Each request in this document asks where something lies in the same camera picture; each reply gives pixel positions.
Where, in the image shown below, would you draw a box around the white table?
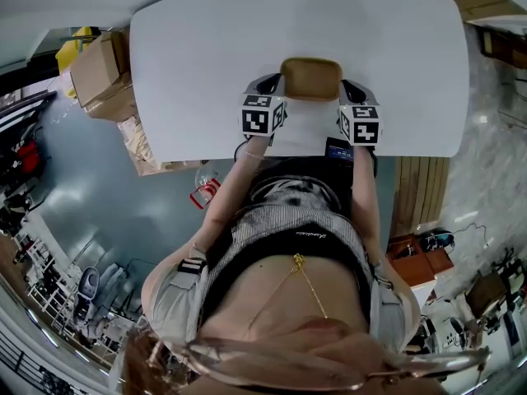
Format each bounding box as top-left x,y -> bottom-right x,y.
129,0 -> 470,162

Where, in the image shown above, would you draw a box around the tan wooden tray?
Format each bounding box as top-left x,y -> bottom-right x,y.
279,57 -> 344,100

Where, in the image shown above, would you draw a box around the beige crumpled cloth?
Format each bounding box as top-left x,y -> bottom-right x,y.
119,119 -> 160,168

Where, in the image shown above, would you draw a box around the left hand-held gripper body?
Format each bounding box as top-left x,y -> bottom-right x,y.
238,91 -> 288,137

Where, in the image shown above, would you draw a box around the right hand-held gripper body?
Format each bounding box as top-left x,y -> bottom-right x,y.
338,103 -> 384,146

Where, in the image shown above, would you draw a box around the brown chair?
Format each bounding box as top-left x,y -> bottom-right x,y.
464,269 -> 511,320

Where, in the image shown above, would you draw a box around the black device blue screen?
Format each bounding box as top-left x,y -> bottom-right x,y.
324,137 -> 356,166

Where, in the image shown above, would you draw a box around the brown and white cabinet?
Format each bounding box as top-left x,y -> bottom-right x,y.
386,232 -> 456,304

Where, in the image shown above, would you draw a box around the large cardboard box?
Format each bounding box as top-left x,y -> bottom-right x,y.
117,115 -> 207,176

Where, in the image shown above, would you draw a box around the grey strap vest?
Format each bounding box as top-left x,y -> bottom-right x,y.
147,257 -> 417,345

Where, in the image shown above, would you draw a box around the flat cardboard box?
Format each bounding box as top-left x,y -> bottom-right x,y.
446,0 -> 524,26

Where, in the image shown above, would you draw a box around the person's left forearm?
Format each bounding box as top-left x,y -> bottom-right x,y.
203,136 -> 267,254

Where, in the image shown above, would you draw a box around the red bag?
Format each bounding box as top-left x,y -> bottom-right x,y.
16,142 -> 42,172

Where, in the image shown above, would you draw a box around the black teal headset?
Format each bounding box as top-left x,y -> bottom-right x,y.
419,229 -> 456,253

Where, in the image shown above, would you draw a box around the clear water jug red cap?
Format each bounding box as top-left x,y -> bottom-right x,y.
189,160 -> 226,211

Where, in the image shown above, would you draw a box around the person's body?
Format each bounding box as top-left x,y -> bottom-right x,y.
142,156 -> 421,395

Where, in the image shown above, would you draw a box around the wooden rack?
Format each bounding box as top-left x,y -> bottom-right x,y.
477,26 -> 527,72

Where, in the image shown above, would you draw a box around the black framed glass door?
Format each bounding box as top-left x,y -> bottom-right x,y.
0,91 -> 57,127

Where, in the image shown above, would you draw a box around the clear framed eyeglasses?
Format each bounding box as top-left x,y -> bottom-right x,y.
150,337 -> 493,393

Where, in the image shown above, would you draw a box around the person's right forearm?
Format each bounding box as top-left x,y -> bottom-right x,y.
352,144 -> 382,258

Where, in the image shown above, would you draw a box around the gold chain necklace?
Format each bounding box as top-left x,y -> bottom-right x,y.
246,253 -> 329,331

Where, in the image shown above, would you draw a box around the wooden slat platform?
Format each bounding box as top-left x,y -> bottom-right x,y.
390,156 -> 450,238

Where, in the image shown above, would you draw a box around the yellow plastic bin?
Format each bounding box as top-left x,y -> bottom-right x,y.
55,26 -> 102,98

